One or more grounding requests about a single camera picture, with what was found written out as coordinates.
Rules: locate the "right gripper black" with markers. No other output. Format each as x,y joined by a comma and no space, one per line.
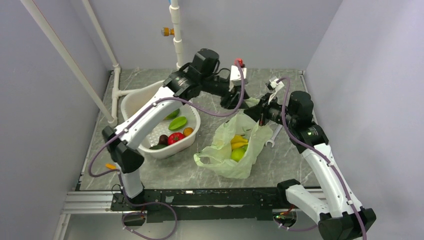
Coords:
259,112

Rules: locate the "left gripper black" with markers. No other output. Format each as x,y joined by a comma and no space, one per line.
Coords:
231,102

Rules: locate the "yellow fake banana bunch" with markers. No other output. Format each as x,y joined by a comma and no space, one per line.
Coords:
238,141

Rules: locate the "light green fake pear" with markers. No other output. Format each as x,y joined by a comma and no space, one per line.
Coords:
237,154

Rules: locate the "light green plastic bag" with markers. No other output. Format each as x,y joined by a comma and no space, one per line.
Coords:
216,157

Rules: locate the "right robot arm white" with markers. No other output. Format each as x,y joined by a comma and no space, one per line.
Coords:
342,216

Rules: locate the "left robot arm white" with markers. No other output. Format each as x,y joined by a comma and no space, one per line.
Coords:
177,90

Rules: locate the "small orange fake fruit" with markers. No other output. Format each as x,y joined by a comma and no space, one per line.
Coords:
188,131

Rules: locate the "orange green fake mango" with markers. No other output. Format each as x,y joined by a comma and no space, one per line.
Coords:
173,115

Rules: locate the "green fake star fruit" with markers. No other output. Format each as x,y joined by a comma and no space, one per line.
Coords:
178,123

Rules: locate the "red fake tomato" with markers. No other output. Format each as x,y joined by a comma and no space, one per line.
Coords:
175,137

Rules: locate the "dark green fake avocado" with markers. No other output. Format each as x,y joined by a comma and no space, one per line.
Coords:
158,147

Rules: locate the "silver open-end wrench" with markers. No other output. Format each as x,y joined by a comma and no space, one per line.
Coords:
271,141

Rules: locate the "orange pipe valve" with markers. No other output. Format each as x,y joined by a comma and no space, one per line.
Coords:
166,32

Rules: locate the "white vertical pvc pipe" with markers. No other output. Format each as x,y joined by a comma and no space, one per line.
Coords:
174,10

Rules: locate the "thin white diagonal pipe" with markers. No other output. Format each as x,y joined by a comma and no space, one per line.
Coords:
116,93

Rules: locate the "white diagonal pvc pipe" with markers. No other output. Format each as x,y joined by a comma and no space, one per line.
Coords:
53,37

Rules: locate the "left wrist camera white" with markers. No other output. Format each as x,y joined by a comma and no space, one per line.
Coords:
235,79

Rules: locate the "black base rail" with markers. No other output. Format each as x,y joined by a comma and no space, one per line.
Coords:
260,203

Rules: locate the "orange handled screwdriver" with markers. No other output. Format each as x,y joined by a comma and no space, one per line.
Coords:
110,166

